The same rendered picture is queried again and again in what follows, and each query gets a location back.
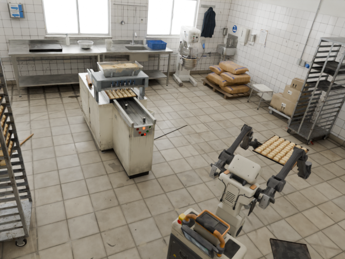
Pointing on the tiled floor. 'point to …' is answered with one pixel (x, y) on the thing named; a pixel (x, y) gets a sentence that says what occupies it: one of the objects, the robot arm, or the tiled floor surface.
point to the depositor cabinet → (100, 113)
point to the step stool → (262, 93)
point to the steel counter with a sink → (129, 48)
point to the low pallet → (224, 91)
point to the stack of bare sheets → (288, 250)
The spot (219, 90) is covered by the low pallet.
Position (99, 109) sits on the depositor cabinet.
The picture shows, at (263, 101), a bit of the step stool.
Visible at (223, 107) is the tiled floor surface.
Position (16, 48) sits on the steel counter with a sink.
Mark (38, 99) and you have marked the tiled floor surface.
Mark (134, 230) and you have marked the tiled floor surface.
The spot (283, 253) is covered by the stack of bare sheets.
